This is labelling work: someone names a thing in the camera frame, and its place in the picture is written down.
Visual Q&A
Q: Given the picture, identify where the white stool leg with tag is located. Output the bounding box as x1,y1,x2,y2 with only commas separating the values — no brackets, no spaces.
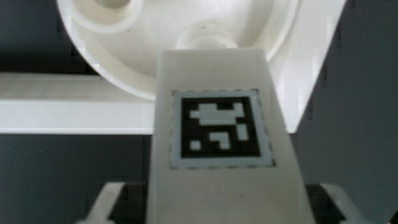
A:
146,49,315,224

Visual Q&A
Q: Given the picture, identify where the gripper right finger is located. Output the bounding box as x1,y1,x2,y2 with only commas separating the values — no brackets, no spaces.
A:
322,183,363,224

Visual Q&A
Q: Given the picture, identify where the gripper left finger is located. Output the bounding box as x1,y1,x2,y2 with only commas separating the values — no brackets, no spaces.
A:
75,182,125,224

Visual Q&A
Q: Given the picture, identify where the white front fence wall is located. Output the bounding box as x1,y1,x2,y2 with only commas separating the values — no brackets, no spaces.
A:
0,72,155,135

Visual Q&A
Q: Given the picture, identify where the white round stool seat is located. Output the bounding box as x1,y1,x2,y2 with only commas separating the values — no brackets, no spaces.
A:
55,0,300,100

